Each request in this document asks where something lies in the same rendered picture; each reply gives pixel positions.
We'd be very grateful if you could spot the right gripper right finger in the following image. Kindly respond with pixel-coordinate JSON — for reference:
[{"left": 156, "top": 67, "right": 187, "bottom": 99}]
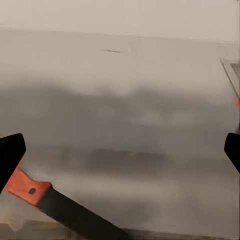
[{"left": 224, "top": 133, "right": 240, "bottom": 173}]

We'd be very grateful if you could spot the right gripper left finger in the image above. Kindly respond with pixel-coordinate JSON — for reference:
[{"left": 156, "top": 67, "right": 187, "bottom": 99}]
[{"left": 0, "top": 133, "right": 26, "bottom": 194}]

